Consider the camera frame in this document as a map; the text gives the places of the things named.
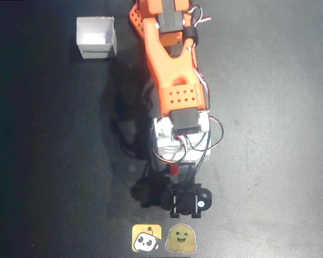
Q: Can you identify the black camera cable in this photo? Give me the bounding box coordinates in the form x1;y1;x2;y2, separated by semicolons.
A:
174;128;212;213

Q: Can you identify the white servo cable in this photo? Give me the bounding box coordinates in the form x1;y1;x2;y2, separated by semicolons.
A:
150;5;224;164

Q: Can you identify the yellow robot face sticker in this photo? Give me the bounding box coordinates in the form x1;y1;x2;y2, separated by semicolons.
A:
131;224;163;253

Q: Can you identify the smiling hugging face sticker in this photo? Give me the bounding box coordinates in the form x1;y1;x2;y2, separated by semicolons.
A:
165;223;198;254

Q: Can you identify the black gripper-mounted camera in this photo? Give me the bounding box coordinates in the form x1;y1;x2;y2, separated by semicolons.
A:
159;182;213;219

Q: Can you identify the white open cardboard box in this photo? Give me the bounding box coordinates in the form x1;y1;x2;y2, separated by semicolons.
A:
75;16;117;60

